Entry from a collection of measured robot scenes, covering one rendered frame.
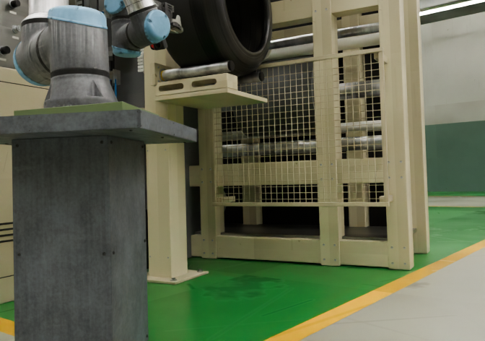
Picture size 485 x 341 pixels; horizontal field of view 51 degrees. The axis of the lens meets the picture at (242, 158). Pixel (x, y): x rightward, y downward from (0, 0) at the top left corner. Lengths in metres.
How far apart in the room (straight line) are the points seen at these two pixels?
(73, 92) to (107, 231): 0.36
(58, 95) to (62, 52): 0.11
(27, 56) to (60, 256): 0.58
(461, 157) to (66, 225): 10.33
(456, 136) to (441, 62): 1.58
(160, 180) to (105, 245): 1.10
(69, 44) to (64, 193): 0.38
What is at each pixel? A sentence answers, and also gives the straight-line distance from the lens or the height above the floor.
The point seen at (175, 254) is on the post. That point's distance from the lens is 2.35.
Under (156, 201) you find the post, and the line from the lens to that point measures 2.34.
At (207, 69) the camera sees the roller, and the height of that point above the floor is 0.89.
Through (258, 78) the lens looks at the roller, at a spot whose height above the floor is 0.89.
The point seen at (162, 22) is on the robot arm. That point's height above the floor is 0.92.
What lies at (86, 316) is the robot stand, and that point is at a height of 0.13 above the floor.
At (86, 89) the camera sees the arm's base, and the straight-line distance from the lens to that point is 1.35.
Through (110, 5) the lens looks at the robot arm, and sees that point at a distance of 1.76.
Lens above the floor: 0.45
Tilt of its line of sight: 2 degrees up
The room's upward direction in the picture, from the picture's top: 2 degrees counter-clockwise
